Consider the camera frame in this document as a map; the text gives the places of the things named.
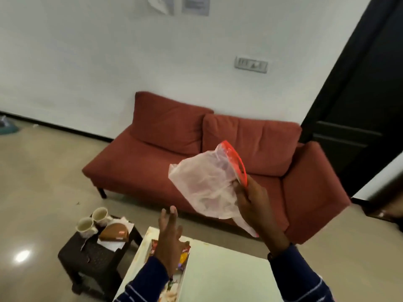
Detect person's right hand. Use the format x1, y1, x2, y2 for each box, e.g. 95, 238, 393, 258
232, 174, 291, 259

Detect person's left hand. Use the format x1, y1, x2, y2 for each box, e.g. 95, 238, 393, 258
156, 206, 184, 278

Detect clear red-zip plastic bag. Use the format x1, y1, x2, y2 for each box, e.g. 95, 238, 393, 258
168, 140, 260, 238

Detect person's left forearm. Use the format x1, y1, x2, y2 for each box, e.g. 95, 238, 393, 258
114, 256, 171, 302

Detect person's right forearm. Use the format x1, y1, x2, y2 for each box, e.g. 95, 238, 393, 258
268, 243, 335, 302

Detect red yellow snack packet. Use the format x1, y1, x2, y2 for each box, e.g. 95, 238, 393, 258
176, 241, 191, 272

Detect red sofa back cushion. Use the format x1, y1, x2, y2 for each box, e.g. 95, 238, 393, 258
130, 91, 215, 156
201, 113, 303, 178

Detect red fabric sofa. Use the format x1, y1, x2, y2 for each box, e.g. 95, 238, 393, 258
82, 91, 352, 245

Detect brown cardboard food box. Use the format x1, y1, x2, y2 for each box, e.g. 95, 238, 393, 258
98, 222, 130, 243

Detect white paper napkin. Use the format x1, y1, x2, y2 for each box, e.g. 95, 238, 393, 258
97, 216, 135, 252

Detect white ceramic cup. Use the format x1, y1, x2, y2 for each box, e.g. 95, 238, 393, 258
76, 217, 99, 239
91, 207, 113, 228

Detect white printed snack packet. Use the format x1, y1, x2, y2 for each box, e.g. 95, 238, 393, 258
157, 275, 181, 302

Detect white table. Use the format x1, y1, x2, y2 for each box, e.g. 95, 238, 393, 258
113, 226, 284, 302

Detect black wicker side table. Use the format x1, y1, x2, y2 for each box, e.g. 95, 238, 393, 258
57, 214, 144, 301

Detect black door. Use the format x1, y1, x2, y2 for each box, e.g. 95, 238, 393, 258
299, 0, 403, 198

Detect teal grey floor object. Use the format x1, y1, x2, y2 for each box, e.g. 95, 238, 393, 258
0, 115, 20, 136

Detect grey notice sheet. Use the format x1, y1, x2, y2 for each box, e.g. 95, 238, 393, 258
181, 0, 211, 17

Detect white paper sheet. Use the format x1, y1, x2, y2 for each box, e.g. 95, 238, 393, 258
147, 0, 175, 16

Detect grey wall switch panel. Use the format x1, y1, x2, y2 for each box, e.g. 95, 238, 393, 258
234, 55, 269, 74

